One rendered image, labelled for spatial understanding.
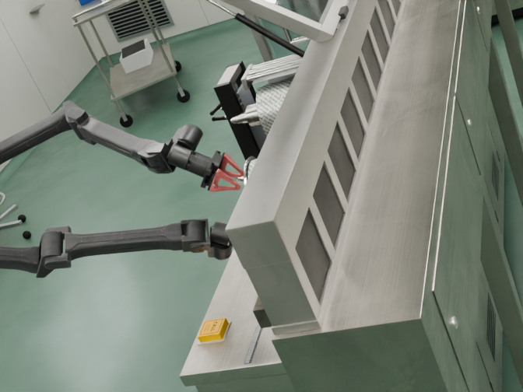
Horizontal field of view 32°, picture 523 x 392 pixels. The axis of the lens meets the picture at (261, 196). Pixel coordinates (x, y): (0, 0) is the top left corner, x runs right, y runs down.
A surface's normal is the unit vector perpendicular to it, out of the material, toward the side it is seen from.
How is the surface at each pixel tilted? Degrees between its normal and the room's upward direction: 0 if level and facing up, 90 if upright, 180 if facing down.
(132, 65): 90
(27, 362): 0
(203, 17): 90
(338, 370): 90
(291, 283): 90
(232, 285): 0
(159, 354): 0
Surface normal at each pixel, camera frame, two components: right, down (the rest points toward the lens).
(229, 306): -0.36, -0.82
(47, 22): 0.90, -0.19
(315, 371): -0.22, 0.54
